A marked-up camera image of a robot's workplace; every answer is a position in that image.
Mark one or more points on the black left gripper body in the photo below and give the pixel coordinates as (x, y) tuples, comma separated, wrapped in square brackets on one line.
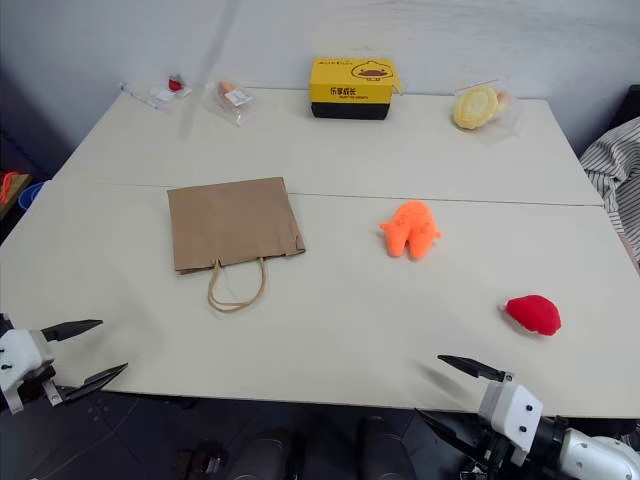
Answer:
[(31, 384)]

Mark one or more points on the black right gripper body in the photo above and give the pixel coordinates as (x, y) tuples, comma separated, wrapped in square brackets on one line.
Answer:
[(492, 442)]

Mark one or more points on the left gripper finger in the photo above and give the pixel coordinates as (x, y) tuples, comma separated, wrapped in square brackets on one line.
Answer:
[(97, 381), (70, 329)]

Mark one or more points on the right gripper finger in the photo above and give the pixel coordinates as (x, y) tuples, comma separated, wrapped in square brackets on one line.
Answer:
[(447, 430), (472, 367)]

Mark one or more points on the bagged red item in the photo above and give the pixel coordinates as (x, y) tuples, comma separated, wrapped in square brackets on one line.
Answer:
[(150, 96)]

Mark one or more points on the bagged yellow pastry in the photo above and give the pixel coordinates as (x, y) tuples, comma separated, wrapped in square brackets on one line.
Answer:
[(509, 122)]

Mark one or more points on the bagged orange snack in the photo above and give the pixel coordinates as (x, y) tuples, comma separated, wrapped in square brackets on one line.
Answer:
[(231, 107)]

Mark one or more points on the red plush toy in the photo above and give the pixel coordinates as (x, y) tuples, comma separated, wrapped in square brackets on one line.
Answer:
[(535, 314)]

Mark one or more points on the blue bowl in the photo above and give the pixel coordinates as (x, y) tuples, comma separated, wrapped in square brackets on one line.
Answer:
[(31, 194)]

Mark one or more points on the orange plush toy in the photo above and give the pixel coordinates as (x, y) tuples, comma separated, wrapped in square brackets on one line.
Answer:
[(411, 230)]

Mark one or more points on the black-white striped cloth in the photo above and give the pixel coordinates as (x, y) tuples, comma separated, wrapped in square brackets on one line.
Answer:
[(616, 165)]

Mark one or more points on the yellow plush toy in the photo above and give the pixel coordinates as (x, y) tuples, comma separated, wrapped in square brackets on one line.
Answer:
[(474, 107)]

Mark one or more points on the small red toy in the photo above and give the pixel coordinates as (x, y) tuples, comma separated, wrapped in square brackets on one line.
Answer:
[(175, 83)]

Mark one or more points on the small orange toy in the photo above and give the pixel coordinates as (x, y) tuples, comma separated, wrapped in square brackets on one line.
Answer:
[(227, 89)]

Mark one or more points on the yellow black duck print box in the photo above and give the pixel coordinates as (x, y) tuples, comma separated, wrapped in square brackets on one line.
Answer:
[(352, 90)]

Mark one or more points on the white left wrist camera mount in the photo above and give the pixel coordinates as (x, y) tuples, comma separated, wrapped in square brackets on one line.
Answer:
[(22, 355)]

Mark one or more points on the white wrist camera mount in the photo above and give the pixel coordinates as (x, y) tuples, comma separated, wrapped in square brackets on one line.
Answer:
[(22, 355), (510, 410)]

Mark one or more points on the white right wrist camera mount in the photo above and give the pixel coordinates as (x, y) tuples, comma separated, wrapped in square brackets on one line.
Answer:
[(510, 410)]

